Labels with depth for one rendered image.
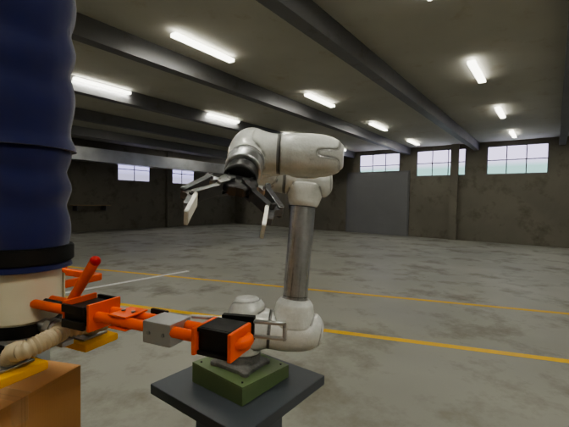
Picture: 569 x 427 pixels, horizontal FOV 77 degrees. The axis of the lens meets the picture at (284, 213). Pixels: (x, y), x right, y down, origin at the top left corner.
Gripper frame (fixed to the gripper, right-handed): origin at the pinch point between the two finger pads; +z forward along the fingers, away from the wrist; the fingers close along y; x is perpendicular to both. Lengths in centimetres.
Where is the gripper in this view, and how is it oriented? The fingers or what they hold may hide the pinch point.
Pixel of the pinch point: (225, 221)
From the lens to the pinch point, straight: 64.0
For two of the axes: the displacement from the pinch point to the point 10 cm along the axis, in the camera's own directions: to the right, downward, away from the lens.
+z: -0.5, 5.3, -8.5
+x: 1.8, -8.3, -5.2
